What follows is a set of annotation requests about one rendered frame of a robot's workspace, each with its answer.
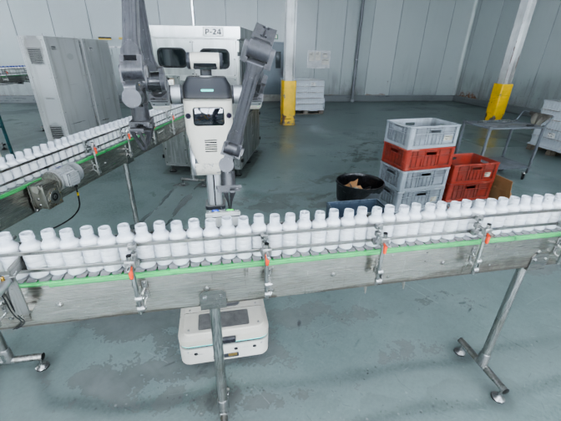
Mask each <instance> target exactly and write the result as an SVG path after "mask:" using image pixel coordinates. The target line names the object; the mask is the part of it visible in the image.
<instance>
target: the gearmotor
mask: <svg viewBox="0 0 561 421"><path fill-rule="evenodd" d="M83 177H84V171H83V168H82V167H81V166H80V165H78V164H76V163H74V162H69V163H67V164H65V165H61V166H59V167H56V168H54V169H51V170H50V171H47V172H45V173H44V174H43V176H42V179H41V180H39V181H36V182H34V183H32V184H31V185H29V186H27V188H28V193H29V196H30V198H31V203H32V205H33V209H34V210H35V211H36V212H39V211H40V208H42V209H49V210H50V209H52V208H54V207H55V206H56V205H59V204H61V203H63V197H62V194H61V193H62V192H61V190H63V189H65V188H67V187H72V186H74V187H75V188H76V191H77V196H78V210H77V211H76V213H75V214H74V215H73V216H72V217H70V218H69V219H68V220H66V221H65V222H63V223H62V224H64V223H66V222H67V221H69V220H71V219H72V218H73V217H74V216H75V215H76V214H77V213H78V211H79V208H80V199H79V193H78V188H77V187H78V185H77V184H78V183H80V182H81V179H82V178H83ZM62 224H60V225H58V226H55V227H54V228H57V227H59V226H61V225H62ZM54 228H53V229H54Z"/></svg>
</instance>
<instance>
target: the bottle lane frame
mask: <svg viewBox="0 0 561 421"><path fill-rule="evenodd" d="M558 238H561V231H558V232H552V231H551V232H549V233H545V232H544V233H540V234H539V233H538V234H530V235H522V236H517V235H516V236H506V237H502V236H501V237H497V238H490V241H489V243H488V244H486V243H485V245H484V248H483V252H482V255H481V257H480V258H481V259H482V261H483V262H482V263H480V266H479V271H478V272H475V273H482V272H490V271H502V270H510V269H517V268H524V267H528V264H529V262H530V259H531V257H532V256H534V255H535V254H541V253H548V254H549V255H550V257H549V259H548V261H547V264H546V265H552V264H556V257H557V256H555V255H554V253H553V252H552V251H553V249H554V247H555V246H558V244H556V242H557V240H558ZM481 240H482V239H478V240H470V241H465V240H463V241H454V242H449V241H448V242H445V243H441V242H440V243H437V244H433V243H432V244H428V245H425V244H424V243H423V245H419V246H418V245H415V246H403V247H400V246H399V247H393V248H387V253H386V254H384V257H383V261H382V269H383V270H384V273H383V275H382V283H380V284H378V285H384V284H391V283H398V282H411V281H419V280H426V279H433V278H440V277H447V276H461V275H467V274H471V273H470V272H471V270H470V268H471V267H472V265H470V262H469V261H468V259H469V257H470V256H472V255H473V254H472V253H471V251H472V248H473V247H475V246H476V247H477V249H476V251H475V253H474V255H475V256H476V255H477V253H478V248H479V246H480V243H481ZM355 250H356V249H355ZM380 250H381V249H376V250H375V249H374V248H373V250H366V249H364V251H357V250H356V251H351V252H349V251H346V252H342V253H340V252H339V251H337V253H333V254H331V253H330V252H328V254H325V255H321V253H319V255H315V256H312V255H311V254H310V255H309V256H302V255H301V256H299V257H292V256H291V257H290V258H283V257H281V259H273V258H271V260H270V262H269V267H271V274H270V277H271V282H272V284H273V285H271V291H272V295H271V297H269V298H272V297H285V296H292V295H300V294H307V293H314V292H327V291H335V290H341V289H349V288H356V287H369V286H374V278H375V277H376V275H375V272H374V268H375V266H376V265H377V264H376V258H377V256H380ZM134 272H135V270H134ZM135 275H136V280H137V284H138V288H139V295H141V294H142V291H143V289H144V288H143V287H142V284H141V281H145V280H146V281H147V285H148V287H146V288H145V290H149V297H148V298H147V301H146V304H145V306H147V309H146V310H145V312H144V313H146V312H159V311H166V310H174V309H180V308H187V307H200V293H201V292H202V291H208V290H216V289H222V290H224V291H225V293H226V303H230V302H243V301H250V300H257V299H265V260H263V258H261V261H253V259H251V261H248V262H243V261H242V260H241V262H238V263H233V262H231V263H230V264H223V263H222V262H221V263H220V265H212V263H210V265H209V266H201V264H200V266H196V267H191V266H189V267H186V268H180V266H179V267H178V268H177V269H169V267H168V268H167V270H160V271H159V270H158V268H157V269H156V271H147V269H145V271H144V272H135ZM63 278H64V277H63ZM51 279H52V278H51ZM51 279H50V280H49V281H48V282H39V280H38V281H36V282H31V283H26V282H24V283H23V284H18V285H19V286H20V288H21V291H22V293H23V296H24V298H25V301H26V303H32V302H37V305H36V306H35V308H34V309H33V310H32V311H31V313H30V314H29V315H30V317H31V320H30V321H25V324H24V322H23V323H22V325H23V324H24V325H23V326H22V325H21V326H22V327H33V326H40V325H48V324H54V323H61V322H75V321H82V320H89V319H96V318H104V317H117V316H124V315H131V314H139V313H138V311H137V304H136V302H135V296H134V289H133V286H132V282H131V280H130V279H129V274H124V272H122V274H118V275H112V272H111V274H110V275H108V276H100V273H99V275H98V276H92V277H88V275H87V276H86V277H83V278H76V277H75V278H74V279H65V280H64V279H62V280H57V281H52V280H51ZM21 326H20V327H21Z"/></svg>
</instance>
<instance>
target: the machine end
mask: <svg viewBox="0 0 561 421"><path fill-rule="evenodd" d="M149 31H150V36H151V41H152V45H153V50H154V56H155V60H156V62H157V64H158V66H164V74H165V77H166V78H172V79H174V85H183V83H184V81H185V79H186V77H187V76H190V75H193V76H200V70H199V69H188V68H187V64H186V53H187V52H201V53H206V52H208V53H222V55H223V61H224V62H223V69H211V72H212V75H213V76H225V77H226V79H227V80H228V82H229V84H230V86H231V85H242V82H243V78H244V74H245V67H246V64H245V62H243V61H240V55H241V51H242V48H243V44H244V41H245V39H249V40H250V38H251V35H252V33H253V31H251V30H249V29H246V28H242V27H220V26H164V25H149ZM244 135H245V136H244V139H243V140H244V141H243V145H242V147H244V148H245V150H244V153H243V155H242V157H240V160H236V159H234V162H235V170H237V173H235V176H242V174H241V173H239V170H242V168H243V167H244V165H245V164H246V163H250V160H248V159H249V158H250V157H251V156H252V154H253V153H256V152H258V151H257V150H256V148H257V147H258V146H259V144H260V109H250V111H249V114H248V117H247V120H246V123H245V132H244ZM162 144H163V150H164V154H163V155H162V156H163V158H164V161H165V163H166V165H171V166H172V170H169V172H176V171H177V169H174V166H175V165H176V166H190V158H189V150H188V141H187V134H186V130H185V131H183V132H182V133H180V134H177V135H176V136H174V137H173V138H171V139H168V140H166V141H165V142H164V143H162Z"/></svg>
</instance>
